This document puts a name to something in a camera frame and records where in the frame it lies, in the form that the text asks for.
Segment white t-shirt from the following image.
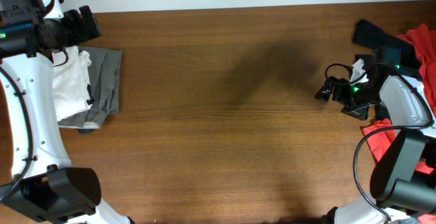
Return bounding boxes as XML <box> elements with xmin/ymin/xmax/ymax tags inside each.
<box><xmin>52</xmin><ymin>46</ymin><xmax>93</xmax><ymax>121</ymax></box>

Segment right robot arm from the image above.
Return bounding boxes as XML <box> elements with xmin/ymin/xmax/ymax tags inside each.
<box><xmin>315</xmin><ymin>46</ymin><xmax>435</xmax><ymax>223</ymax></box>

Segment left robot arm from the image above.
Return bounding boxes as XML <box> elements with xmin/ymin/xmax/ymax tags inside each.
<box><xmin>1</xmin><ymin>0</ymin><xmax>131</xmax><ymax>223</ymax></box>

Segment red t-shirt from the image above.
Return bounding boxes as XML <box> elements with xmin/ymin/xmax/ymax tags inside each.
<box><xmin>362</xmin><ymin>24</ymin><xmax>435</xmax><ymax>224</ymax></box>

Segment folded grey trousers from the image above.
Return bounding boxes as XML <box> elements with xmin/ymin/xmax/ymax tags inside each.
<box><xmin>58</xmin><ymin>46</ymin><xmax>122</xmax><ymax>133</ymax></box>

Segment black garment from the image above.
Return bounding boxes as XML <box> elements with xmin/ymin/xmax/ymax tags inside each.
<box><xmin>352</xmin><ymin>19</ymin><xmax>422</xmax><ymax>91</ymax></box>

